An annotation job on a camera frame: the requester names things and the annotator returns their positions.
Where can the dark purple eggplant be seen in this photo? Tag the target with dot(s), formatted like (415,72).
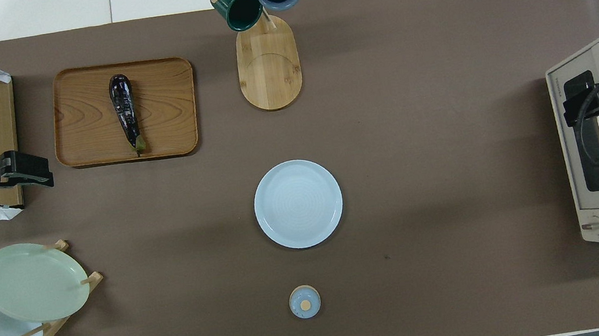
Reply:
(124,110)

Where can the light blue round plate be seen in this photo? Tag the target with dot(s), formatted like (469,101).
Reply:
(298,203)

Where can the silver oven knob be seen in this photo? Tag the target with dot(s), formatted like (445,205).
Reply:
(592,226)

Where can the wooden serving tray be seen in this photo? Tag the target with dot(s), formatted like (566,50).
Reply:
(81,116)

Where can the pale green plate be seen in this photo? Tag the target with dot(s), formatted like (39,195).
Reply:
(28,282)

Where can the brown table mat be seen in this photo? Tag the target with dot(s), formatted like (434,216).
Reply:
(423,174)

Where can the wooden mug tree stand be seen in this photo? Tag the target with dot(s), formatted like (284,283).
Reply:
(268,72)

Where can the dark green mug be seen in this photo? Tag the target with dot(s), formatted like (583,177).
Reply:
(242,9)

